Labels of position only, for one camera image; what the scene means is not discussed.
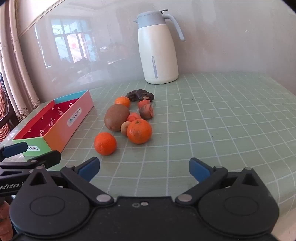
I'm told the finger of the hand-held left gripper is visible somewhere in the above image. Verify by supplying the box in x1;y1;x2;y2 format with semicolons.
0;142;28;161
0;150;62;172

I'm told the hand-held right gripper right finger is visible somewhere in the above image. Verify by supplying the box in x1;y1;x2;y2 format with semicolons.
175;157;270;207

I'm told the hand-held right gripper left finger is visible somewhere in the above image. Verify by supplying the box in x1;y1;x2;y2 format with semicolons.
21;157;114;207

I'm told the colourful cardboard box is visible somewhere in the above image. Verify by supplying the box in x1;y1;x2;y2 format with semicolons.
13;90;94;157

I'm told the small tan round longan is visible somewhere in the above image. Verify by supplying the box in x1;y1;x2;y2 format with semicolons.
120;121;132;137

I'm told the brown kiwi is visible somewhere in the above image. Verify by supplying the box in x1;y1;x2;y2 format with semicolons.
104;104;130;132

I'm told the large orange tangerine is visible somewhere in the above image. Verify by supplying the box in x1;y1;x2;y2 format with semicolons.
127;119;152;144

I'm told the small carrot piece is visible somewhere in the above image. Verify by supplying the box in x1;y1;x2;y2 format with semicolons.
127;112;142;122

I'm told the small orange tangerine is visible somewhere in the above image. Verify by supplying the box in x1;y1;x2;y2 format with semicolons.
115;96;131;108

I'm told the large carrot piece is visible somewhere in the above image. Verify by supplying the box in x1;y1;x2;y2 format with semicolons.
137;99;154;120

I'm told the dark brown dried mushroom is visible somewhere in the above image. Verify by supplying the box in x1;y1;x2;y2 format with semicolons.
136;89;155;102

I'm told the person's left hand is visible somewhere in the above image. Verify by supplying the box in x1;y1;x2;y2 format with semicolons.
0;201;13;241

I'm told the green grid table mat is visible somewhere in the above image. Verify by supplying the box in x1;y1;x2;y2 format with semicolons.
0;71;296;241

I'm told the wooden chair with red cushion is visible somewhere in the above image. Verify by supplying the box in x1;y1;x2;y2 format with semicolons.
0;72;14;143

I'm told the beige curtain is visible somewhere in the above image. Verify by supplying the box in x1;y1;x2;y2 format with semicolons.
0;0;43;123

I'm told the white and blue thermos jug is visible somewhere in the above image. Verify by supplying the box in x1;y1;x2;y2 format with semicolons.
133;9;186;84

